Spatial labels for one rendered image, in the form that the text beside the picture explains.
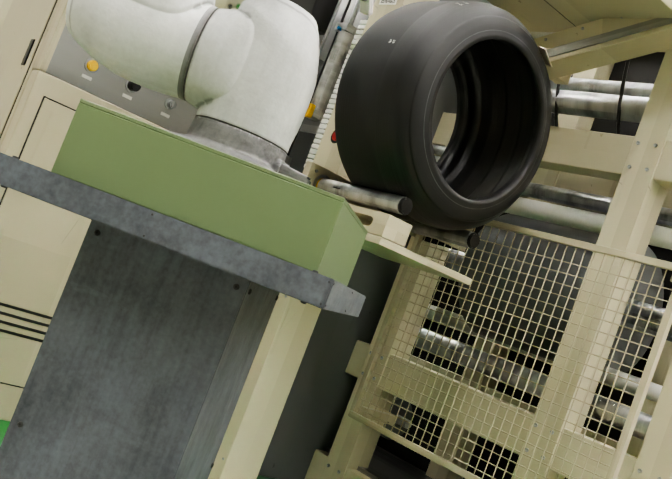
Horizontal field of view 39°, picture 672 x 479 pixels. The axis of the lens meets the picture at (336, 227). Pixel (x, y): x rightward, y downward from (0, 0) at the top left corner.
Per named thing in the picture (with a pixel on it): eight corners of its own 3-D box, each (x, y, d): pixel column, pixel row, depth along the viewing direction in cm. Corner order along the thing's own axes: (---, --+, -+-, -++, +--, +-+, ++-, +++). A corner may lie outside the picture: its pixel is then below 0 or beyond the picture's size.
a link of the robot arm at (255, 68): (287, 146, 138) (342, 10, 139) (172, 101, 138) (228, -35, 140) (291, 161, 154) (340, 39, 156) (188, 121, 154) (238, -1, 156)
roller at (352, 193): (312, 190, 257) (318, 175, 258) (323, 195, 260) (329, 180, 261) (397, 212, 231) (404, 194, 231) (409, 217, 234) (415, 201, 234)
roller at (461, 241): (380, 222, 275) (385, 208, 276) (390, 227, 278) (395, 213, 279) (466, 246, 249) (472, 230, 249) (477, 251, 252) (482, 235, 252)
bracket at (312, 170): (293, 193, 257) (306, 160, 257) (389, 238, 282) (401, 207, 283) (301, 195, 254) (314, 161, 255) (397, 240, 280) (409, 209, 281)
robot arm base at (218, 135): (288, 185, 134) (302, 149, 134) (154, 136, 139) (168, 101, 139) (316, 207, 151) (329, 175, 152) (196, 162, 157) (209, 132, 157)
